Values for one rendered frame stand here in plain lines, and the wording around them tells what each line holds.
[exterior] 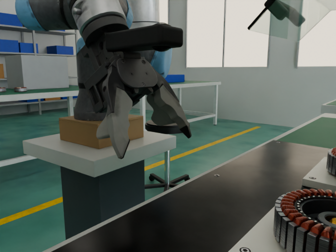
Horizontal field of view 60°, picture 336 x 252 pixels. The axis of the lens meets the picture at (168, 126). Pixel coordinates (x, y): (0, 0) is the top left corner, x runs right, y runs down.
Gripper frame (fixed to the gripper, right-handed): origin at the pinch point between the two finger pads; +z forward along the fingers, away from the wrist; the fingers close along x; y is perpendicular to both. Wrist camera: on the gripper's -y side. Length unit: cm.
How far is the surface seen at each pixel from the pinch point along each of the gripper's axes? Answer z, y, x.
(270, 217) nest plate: 13.0, -9.6, -1.3
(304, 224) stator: 12.4, -15.8, 4.7
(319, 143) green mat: 12, -2, -56
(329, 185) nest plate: 14.7, -12.2, -16.7
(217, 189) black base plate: 9.0, -0.3, -6.8
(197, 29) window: -236, 227, -471
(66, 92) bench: -103, 199, -121
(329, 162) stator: 12.4, -12.3, -21.5
